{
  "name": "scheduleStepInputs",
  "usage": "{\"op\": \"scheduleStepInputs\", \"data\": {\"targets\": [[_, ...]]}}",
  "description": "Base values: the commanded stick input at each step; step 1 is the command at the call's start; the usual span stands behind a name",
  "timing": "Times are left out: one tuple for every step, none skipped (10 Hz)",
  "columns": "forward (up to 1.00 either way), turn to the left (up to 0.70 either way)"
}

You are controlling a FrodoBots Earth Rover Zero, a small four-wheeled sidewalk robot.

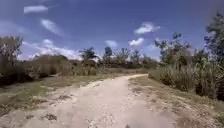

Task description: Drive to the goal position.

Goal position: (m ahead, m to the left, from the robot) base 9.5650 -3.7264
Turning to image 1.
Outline pale dirt path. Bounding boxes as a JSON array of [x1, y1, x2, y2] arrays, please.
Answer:
[[0, 73, 188, 128]]

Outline green bushes and trees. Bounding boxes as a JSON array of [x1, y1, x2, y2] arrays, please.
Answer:
[[0, 35, 101, 86], [148, 12, 224, 102]]

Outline row of trees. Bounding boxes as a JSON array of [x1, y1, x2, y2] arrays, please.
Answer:
[[78, 45, 160, 70]]

